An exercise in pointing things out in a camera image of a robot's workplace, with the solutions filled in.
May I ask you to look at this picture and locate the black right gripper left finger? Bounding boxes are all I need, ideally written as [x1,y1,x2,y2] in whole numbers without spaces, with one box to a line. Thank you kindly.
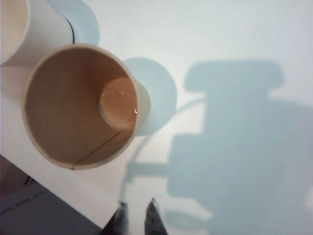
[104,201,130,235]

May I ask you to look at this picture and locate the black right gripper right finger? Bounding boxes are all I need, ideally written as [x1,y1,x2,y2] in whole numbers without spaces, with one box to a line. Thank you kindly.
[144,197,170,235]

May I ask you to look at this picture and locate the brown kraft paper cup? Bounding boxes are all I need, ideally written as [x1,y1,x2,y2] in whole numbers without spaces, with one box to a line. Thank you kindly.
[22,43,152,171]

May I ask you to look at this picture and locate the white paper cup blue logo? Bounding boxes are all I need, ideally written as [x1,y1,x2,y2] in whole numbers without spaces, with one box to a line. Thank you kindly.
[0,0,79,67]

